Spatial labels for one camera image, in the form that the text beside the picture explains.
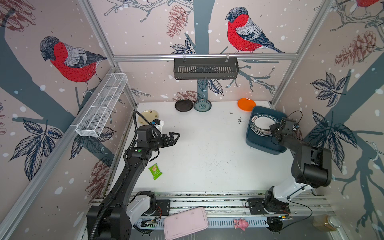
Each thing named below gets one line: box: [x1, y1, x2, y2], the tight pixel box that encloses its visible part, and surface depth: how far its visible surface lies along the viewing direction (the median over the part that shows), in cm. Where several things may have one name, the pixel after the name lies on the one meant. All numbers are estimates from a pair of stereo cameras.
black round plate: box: [175, 99, 194, 113], surface depth 122 cm
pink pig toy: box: [234, 218, 249, 231], surface depth 69 cm
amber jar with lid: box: [312, 214, 342, 232], surface depth 64 cm
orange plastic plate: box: [237, 98, 257, 112], surface depth 123 cm
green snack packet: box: [148, 163, 163, 181], surface depth 87 cm
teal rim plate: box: [250, 114, 279, 137], surface depth 106 cm
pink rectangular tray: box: [163, 206, 209, 240], surface depth 69 cm
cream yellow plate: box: [138, 109, 159, 125], surface depth 116 cm
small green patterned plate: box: [193, 98, 212, 112], surface depth 122 cm
